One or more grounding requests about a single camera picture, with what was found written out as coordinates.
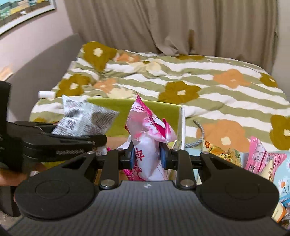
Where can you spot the pink white snack bag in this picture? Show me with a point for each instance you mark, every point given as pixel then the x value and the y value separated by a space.
pixel 146 132

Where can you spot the green cardboard box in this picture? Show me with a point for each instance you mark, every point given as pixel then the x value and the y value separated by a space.
pixel 146 132

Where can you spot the yellow orange snack bag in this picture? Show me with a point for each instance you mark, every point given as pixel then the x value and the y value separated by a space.
pixel 231 155

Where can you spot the cream blue-lettered snack bag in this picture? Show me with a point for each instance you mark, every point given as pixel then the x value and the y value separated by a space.
pixel 268 171

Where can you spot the white tissue roll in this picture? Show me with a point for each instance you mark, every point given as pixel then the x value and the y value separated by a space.
pixel 46 95

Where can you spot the framed landscape picture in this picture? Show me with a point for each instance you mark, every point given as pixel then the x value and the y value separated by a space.
pixel 14 13

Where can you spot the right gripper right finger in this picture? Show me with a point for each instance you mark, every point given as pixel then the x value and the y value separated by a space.
pixel 180 161

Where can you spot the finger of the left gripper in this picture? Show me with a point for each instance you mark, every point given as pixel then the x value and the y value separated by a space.
pixel 96 140
pixel 24 127

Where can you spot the pink striped snack bag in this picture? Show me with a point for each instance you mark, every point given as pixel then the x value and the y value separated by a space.
pixel 259 157

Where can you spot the left hand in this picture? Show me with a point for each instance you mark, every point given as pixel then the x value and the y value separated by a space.
pixel 11 178

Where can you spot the floral striped duvet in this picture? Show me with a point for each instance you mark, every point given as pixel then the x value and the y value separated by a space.
pixel 225 100

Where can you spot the black white newsprint snack bag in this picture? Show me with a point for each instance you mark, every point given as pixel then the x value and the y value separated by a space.
pixel 82 118

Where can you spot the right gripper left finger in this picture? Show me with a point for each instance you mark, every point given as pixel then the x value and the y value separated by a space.
pixel 116 160

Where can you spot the grey upholstered headboard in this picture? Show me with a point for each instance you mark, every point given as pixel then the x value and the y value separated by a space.
pixel 41 73

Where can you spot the beige curtain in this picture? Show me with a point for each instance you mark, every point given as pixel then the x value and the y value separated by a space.
pixel 242 30

